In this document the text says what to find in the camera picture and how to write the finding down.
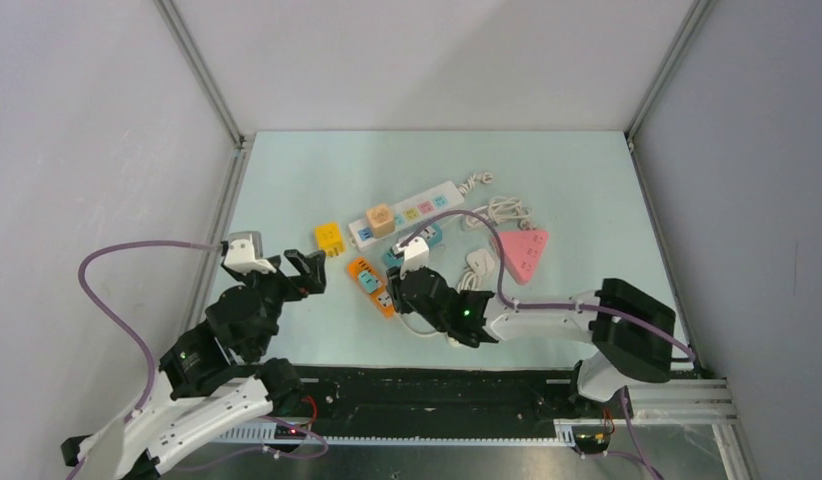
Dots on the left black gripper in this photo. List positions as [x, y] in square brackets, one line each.
[313, 276]

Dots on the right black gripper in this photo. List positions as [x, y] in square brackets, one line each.
[394, 281]

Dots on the yellow cube plug adapter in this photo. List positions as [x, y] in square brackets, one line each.
[329, 239]

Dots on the orange power strip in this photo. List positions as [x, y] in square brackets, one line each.
[381, 299]

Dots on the beige cube plug adapter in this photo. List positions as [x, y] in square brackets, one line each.
[381, 220]

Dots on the teal small plug adapter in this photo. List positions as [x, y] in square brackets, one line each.
[369, 282]

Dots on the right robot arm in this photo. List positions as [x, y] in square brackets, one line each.
[631, 331]

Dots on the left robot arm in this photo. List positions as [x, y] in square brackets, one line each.
[154, 434]

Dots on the white plug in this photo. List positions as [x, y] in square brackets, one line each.
[481, 262]

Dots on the blue power strip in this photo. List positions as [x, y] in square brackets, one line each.
[433, 235]

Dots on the white multicolour power strip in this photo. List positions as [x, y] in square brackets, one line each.
[409, 212]

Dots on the pink triangular power strip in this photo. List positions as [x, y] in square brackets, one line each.
[521, 251]

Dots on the left circuit board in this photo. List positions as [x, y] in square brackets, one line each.
[282, 432]

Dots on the circuit board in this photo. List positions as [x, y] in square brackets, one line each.
[591, 444]
[282, 432]

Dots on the right circuit board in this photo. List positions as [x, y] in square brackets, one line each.
[591, 444]

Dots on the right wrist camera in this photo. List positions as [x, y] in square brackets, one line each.
[413, 253]

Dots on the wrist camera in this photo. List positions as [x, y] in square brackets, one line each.
[244, 254]
[413, 253]

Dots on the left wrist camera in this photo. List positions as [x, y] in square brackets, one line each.
[244, 254]

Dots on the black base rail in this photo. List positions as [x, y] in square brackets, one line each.
[404, 403]

